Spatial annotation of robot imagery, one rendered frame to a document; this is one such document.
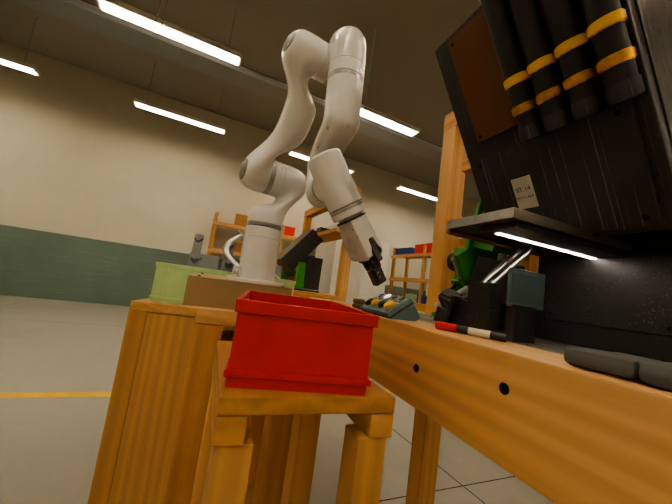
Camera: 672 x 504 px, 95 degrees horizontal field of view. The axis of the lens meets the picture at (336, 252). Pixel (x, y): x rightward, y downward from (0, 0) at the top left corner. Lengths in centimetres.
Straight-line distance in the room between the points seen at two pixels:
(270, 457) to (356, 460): 55
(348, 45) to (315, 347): 69
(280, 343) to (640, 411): 40
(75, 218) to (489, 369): 777
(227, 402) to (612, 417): 42
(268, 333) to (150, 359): 108
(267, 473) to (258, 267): 59
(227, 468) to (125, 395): 111
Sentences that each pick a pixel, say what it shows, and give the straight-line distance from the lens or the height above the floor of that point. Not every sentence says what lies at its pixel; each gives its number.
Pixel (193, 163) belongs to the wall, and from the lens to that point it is 794.
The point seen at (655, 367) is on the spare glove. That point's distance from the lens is 45.
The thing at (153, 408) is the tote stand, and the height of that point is 38.
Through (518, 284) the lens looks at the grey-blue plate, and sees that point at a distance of 70.
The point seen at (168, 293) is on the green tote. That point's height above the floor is 83.
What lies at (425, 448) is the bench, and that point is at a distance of 168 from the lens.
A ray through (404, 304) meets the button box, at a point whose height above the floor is 94.
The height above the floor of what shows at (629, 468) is 82.
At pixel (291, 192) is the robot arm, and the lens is 108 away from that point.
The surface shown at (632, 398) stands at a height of 89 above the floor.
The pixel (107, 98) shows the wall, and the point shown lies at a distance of 852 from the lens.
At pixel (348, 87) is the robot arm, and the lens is 81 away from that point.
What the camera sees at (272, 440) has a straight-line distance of 105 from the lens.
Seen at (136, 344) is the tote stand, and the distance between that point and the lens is 152.
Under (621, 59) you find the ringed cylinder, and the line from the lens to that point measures 66.
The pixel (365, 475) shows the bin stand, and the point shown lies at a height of 69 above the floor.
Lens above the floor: 95
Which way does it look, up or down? 7 degrees up
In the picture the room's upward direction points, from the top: 8 degrees clockwise
